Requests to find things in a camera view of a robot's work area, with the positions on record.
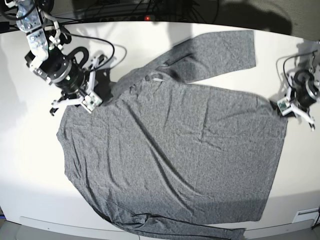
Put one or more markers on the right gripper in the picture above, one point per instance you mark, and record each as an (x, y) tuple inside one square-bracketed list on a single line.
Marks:
[(66, 72)]

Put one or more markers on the grey long-sleeve T-shirt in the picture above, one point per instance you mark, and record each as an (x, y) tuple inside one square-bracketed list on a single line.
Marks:
[(169, 158)]

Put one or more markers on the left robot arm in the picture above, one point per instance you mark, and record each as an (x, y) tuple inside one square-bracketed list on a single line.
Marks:
[(315, 87)]

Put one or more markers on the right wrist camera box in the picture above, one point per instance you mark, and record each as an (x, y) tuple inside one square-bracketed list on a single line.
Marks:
[(91, 101)]

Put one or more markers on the white label plate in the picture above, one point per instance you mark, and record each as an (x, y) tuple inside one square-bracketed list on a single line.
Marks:
[(305, 215)]

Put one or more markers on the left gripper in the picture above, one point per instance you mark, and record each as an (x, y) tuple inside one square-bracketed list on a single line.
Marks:
[(299, 97)]

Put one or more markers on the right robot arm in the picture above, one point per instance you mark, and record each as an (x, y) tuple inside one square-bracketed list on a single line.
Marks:
[(46, 38)]

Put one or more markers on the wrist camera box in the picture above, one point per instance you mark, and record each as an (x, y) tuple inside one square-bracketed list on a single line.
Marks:
[(284, 106), (91, 101)]

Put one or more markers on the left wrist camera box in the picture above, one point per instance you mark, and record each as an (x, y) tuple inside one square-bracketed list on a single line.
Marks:
[(284, 106)]

